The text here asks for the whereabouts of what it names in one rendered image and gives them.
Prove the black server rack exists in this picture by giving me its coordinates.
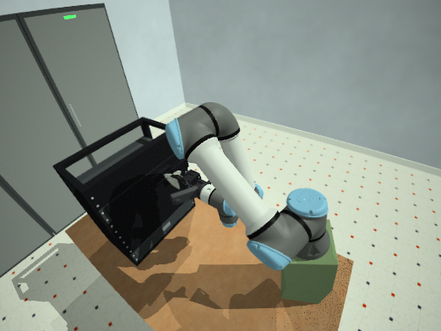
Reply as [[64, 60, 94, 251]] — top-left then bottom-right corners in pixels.
[[54, 117, 196, 266]]

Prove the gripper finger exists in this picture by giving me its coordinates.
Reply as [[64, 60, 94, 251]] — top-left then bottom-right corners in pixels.
[[166, 178, 181, 192], [165, 171, 184, 182]]

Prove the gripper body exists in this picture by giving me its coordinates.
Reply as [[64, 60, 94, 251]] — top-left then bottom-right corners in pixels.
[[179, 170, 211, 199]]

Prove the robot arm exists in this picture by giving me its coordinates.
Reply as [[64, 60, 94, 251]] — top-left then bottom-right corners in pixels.
[[165, 102, 330, 270]]

